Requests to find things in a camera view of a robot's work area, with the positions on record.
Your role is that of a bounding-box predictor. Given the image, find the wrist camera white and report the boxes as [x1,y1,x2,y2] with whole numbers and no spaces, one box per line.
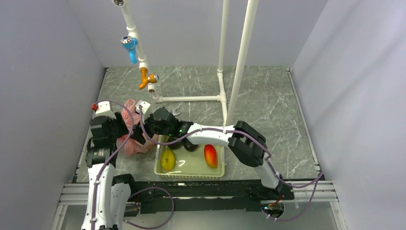
[135,100,151,122]
[91,101,115,118]

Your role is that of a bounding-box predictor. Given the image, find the silver open-end wrench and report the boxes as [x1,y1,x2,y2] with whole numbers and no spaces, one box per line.
[171,108,181,116]

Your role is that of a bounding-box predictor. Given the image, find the white PVC pipe frame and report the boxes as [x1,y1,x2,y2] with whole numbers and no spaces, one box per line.
[112,0,259,127]

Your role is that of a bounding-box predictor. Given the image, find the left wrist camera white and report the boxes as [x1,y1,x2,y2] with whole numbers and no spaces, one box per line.
[91,101,115,118]

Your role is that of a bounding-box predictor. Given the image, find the pale green plastic basket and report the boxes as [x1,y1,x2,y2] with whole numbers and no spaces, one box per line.
[154,145,225,180]

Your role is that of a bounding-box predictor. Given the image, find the dark purple fake fruit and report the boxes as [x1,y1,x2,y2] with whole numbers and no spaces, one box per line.
[168,143,182,150]
[184,144,199,152]

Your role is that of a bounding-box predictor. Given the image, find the yellow fake mango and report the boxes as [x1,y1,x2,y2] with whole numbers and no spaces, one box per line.
[160,149,175,171]

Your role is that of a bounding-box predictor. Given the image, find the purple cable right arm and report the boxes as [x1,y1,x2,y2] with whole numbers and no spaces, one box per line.
[138,104,324,223]

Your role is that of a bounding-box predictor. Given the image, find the dark purple fake fruit left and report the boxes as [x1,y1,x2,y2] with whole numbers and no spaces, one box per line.
[168,143,182,150]

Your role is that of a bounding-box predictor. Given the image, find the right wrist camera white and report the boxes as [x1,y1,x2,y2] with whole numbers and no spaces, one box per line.
[135,100,151,122]

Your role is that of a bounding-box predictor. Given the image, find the red orange fake mango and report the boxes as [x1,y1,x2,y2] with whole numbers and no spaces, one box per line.
[203,144,217,169]

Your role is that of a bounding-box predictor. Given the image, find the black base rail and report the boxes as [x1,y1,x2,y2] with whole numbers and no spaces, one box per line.
[129,180,294,214]

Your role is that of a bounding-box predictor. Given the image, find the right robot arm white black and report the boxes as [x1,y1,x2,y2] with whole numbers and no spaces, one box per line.
[130,105,283,199]

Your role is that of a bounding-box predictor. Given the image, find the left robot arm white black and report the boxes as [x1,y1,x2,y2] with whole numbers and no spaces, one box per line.
[81,112,138,230]

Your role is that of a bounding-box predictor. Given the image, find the orange tap valve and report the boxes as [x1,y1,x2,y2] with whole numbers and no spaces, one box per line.
[138,67,159,90]

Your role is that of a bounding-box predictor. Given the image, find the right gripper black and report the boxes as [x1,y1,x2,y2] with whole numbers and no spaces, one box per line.
[130,111,172,145]

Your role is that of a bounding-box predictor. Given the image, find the dark purple fake fruit right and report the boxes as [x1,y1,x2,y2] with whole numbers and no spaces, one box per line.
[184,144,199,152]

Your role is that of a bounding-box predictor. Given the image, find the blue tap valve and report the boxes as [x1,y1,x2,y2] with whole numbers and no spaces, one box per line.
[121,35,138,64]

